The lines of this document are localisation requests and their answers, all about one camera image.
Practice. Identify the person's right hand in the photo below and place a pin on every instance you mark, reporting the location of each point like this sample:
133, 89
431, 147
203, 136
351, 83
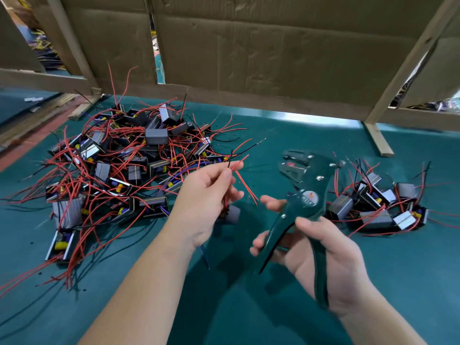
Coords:
337, 262

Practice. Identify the person's left hand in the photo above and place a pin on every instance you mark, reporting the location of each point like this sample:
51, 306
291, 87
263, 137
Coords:
196, 204

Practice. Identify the person's left thumb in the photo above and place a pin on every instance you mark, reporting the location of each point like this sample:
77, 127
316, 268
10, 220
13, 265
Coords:
222, 183

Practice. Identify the person's right thumb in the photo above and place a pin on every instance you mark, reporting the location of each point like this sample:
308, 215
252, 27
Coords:
309, 226

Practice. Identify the person's left forearm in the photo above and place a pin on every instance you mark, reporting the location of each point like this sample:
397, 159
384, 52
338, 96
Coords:
143, 294

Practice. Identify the person's right forearm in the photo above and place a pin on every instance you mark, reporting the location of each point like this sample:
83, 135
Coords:
381, 319

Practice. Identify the green felt table mat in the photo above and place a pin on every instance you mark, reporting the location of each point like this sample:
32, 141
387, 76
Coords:
230, 305

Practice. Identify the large cardboard sheet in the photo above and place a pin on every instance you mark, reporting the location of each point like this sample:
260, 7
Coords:
287, 46

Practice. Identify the background pile of parts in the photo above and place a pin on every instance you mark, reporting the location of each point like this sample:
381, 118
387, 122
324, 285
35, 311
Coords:
438, 104

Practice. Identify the narrow cardboard sheet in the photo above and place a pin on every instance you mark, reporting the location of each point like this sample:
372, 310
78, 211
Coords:
115, 35

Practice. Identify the wooden planks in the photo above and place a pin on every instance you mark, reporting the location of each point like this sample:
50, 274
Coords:
32, 122

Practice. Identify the small white object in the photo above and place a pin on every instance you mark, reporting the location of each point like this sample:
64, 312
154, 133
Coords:
33, 99

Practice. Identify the wooden frame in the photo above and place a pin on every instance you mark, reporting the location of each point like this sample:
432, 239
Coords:
402, 71

